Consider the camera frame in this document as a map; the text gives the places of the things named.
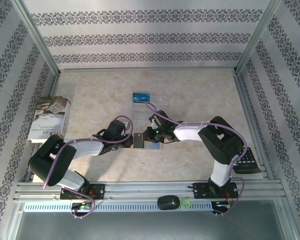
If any black credit card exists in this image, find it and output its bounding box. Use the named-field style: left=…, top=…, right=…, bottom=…
left=133, top=133, right=144, bottom=149

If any thin aluminium frame rail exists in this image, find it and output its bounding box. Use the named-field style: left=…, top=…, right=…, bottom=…
left=58, top=66, right=237, bottom=74

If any clear acrylic card tray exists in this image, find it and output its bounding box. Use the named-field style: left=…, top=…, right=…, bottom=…
left=131, top=92, right=171, bottom=123

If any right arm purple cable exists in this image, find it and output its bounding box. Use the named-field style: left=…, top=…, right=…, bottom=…
left=144, top=102, right=248, bottom=218

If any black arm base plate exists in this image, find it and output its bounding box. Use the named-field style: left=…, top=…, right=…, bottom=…
left=192, top=182, right=239, bottom=200
left=59, top=183, right=106, bottom=201

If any aluminium frame post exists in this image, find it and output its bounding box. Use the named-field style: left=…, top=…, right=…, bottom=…
left=234, top=0, right=284, bottom=76
left=11, top=0, right=61, bottom=77

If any black desk calculator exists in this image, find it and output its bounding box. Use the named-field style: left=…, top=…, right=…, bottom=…
left=233, top=147, right=262, bottom=175

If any slotted grey cable duct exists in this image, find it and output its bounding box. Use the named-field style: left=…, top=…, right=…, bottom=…
left=23, top=201, right=213, bottom=213

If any green tape roll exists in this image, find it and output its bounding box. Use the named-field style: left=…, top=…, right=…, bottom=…
left=179, top=198, right=192, bottom=210

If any wide aluminium frame rail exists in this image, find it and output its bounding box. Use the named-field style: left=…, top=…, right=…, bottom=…
left=13, top=181, right=283, bottom=202

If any aluminium frame side rail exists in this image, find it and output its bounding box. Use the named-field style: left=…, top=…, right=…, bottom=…
left=232, top=69, right=276, bottom=181
left=23, top=73, right=62, bottom=183

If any paperback book beige cover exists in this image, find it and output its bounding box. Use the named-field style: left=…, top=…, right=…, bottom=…
left=27, top=96, right=71, bottom=144

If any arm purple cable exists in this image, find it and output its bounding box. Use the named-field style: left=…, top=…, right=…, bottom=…
left=42, top=114, right=134, bottom=220
left=144, top=102, right=248, bottom=218

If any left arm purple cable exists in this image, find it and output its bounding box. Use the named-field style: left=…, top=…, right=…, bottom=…
left=42, top=114, right=134, bottom=220

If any small circuit board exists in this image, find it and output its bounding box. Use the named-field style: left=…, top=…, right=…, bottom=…
left=213, top=201, right=231, bottom=210
left=71, top=202, right=94, bottom=211

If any black oval remote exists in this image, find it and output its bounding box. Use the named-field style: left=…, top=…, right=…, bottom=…
left=157, top=194, right=180, bottom=211

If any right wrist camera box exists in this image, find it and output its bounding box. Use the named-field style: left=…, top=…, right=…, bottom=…
left=149, top=114, right=164, bottom=129

